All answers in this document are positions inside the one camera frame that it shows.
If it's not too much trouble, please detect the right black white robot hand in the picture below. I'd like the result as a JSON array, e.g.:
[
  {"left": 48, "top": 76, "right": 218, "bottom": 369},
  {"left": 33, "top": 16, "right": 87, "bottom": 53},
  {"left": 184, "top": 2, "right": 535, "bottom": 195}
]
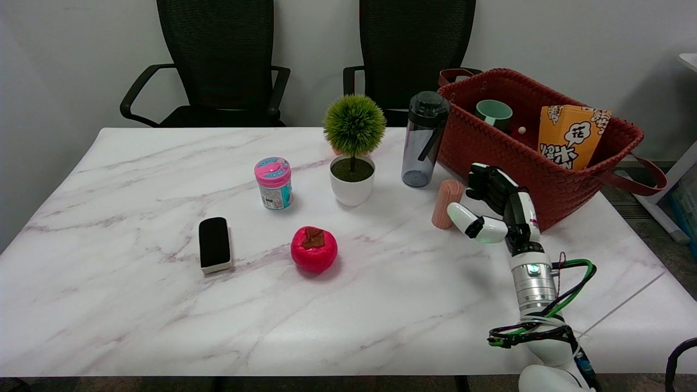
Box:
[{"left": 447, "top": 163, "right": 545, "bottom": 255}]

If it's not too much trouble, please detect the ribbed wooden cylinder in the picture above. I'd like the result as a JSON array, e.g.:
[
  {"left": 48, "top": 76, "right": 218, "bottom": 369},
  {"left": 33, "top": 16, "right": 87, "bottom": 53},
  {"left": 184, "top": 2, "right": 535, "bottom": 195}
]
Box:
[{"left": 432, "top": 179, "right": 465, "bottom": 230}]

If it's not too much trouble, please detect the red woven basket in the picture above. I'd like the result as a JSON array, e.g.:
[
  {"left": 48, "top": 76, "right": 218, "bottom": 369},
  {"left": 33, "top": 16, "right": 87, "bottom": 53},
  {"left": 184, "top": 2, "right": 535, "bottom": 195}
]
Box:
[{"left": 437, "top": 68, "right": 668, "bottom": 232}]

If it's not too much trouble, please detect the orange popcorn box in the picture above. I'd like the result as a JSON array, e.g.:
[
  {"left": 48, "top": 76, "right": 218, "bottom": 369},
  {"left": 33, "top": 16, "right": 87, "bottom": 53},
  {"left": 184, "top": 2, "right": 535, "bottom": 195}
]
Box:
[{"left": 538, "top": 105, "right": 613, "bottom": 172}]

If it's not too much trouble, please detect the green mug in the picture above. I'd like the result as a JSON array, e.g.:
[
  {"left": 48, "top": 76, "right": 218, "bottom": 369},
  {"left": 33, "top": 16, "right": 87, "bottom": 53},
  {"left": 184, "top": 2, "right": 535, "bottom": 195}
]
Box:
[{"left": 475, "top": 100, "right": 513, "bottom": 133}]

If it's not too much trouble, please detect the dark transparent water bottle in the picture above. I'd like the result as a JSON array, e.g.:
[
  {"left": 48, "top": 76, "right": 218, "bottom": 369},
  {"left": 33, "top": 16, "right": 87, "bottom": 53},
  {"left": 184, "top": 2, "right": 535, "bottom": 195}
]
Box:
[{"left": 401, "top": 91, "right": 451, "bottom": 188}]

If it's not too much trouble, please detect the white side desk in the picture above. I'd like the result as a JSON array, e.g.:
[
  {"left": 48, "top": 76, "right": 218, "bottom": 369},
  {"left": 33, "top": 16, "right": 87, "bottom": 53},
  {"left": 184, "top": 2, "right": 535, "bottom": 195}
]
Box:
[{"left": 632, "top": 53, "right": 697, "bottom": 243}]

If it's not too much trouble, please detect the blue storage box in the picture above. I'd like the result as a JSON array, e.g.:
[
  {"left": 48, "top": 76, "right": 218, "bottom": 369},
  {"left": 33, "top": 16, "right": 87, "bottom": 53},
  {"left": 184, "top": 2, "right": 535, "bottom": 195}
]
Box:
[{"left": 669, "top": 163, "right": 697, "bottom": 258}]

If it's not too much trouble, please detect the artificial plant in white pot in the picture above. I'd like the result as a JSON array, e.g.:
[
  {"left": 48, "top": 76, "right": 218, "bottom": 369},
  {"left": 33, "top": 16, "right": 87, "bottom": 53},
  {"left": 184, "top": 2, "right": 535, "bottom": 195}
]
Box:
[{"left": 322, "top": 94, "right": 387, "bottom": 207}]

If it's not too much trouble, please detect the black mesh office chair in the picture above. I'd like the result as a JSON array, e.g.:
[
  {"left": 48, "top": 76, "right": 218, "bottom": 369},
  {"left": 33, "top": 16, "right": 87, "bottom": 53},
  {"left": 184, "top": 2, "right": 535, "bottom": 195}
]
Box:
[
  {"left": 343, "top": 0, "right": 483, "bottom": 127},
  {"left": 119, "top": 0, "right": 291, "bottom": 128}
]

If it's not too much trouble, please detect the red toy persimmon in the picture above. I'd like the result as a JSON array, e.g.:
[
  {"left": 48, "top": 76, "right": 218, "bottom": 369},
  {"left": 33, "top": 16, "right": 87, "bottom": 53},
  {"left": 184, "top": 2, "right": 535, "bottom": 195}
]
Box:
[{"left": 290, "top": 226, "right": 339, "bottom": 274}]

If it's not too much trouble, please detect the pink lid plastic jar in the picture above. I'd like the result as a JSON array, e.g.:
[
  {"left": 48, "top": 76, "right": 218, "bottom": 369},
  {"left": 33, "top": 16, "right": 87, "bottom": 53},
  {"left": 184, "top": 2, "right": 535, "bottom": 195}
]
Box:
[{"left": 254, "top": 157, "right": 293, "bottom": 211}]

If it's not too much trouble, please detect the black whiteboard eraser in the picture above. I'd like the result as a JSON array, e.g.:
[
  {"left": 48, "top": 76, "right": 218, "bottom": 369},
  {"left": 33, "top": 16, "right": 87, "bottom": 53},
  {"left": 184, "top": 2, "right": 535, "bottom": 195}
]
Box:
[{"left": 198, "top": 217, "right": 234, "bottom": 274}]

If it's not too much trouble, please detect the black green cable bundle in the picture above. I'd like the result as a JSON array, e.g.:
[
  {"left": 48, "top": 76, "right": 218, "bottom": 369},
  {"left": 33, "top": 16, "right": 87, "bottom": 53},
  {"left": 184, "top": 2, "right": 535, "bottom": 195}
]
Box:
[{"left": 487, "top": 252, "right": 597, "bottom": 349}]

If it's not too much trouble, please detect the thick black cable loop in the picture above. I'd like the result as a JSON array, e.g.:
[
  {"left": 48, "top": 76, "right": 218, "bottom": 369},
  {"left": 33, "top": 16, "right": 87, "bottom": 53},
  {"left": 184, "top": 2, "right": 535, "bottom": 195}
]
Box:
[{"left": 665, "top": 338, "right": 697, "bottom": 392}]

